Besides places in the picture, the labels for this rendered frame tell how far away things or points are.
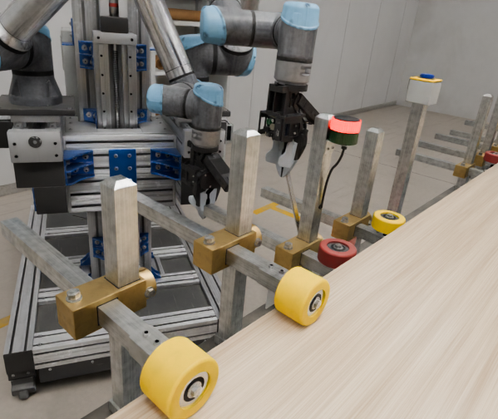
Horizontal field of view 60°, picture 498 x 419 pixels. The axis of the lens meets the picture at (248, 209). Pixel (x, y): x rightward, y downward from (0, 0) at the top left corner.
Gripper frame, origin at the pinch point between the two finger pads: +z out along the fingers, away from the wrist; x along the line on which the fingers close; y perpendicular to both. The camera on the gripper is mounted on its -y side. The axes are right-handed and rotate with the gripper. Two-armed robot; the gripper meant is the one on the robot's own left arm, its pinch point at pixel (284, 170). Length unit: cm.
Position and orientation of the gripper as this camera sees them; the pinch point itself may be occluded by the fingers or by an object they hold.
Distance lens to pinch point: 101.3
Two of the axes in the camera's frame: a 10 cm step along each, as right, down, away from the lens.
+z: -1.0, 9.2, 3.9
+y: -6.8, 2.2, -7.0
